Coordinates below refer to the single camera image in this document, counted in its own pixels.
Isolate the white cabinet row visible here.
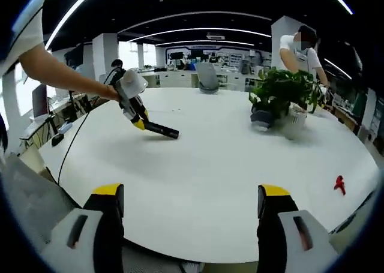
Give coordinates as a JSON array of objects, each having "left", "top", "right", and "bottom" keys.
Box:
[{"left": 140, "top": 70, "right": 250, "bottom": 90}]

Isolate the green potted plant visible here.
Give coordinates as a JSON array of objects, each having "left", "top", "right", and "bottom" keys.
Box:
[{"left": 248, "top": 66, "right": 324, "bottom": 121}]

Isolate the white plant pot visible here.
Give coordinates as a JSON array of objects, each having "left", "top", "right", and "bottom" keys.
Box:
[{"left": 281, "top": 103, "right": 308, "bottom": 137}]

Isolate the computer monitor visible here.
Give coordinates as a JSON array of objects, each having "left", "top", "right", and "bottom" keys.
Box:
[{"left": 31, "top": 83, "right": 49, "bottom": 120}]

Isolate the small red clip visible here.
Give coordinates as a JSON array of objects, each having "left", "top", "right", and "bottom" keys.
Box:
[{"left": 334, "top": 175, "right": 347, "bottom": 196}]

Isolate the black remote control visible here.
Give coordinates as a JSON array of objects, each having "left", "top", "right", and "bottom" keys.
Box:
[{"left": 143, "top": 119, "right": 180, "bottom": 141}]

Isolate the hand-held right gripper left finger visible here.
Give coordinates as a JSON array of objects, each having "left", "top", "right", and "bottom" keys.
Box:
[{"left": 40, "top": 182, "right": 125, "bottom": 273}]

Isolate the grey rounded speaker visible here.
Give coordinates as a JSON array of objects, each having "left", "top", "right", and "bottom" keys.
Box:
[{"left": 250, "top": 109, "right": 275, "bottom": 133}]

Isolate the small black box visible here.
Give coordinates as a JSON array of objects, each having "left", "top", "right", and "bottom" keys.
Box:
[{"left": 50, "top": 133, "right": 65, "bottom": 148}]

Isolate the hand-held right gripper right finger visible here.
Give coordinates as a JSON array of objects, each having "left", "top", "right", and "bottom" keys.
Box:
[{"left": 257, "top": 184, "right": 341, "bottom": 273}]

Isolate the person's left hand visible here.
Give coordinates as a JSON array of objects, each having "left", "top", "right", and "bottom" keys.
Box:
[{"left": 106, "top": 85, "right": 123, "bottom": 103}]

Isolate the grey office chair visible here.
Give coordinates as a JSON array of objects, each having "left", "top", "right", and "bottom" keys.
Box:
[{"left": 196, "top": 62, "right": 220, "bottom": 95}]

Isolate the grey mesh chair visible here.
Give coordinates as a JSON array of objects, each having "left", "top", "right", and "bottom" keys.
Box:
[{"left": 2, "top": 153, "right": 83, "bottom": 257}]

